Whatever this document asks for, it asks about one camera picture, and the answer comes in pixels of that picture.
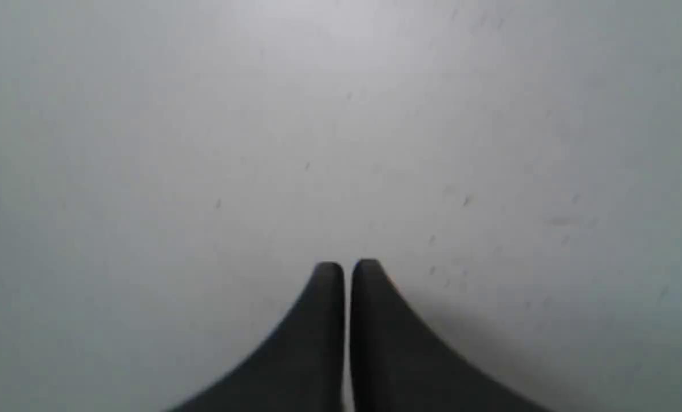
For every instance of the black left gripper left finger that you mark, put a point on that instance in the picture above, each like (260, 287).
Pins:
(299, 366)

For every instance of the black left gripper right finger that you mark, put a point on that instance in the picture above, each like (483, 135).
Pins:
(398, 363)

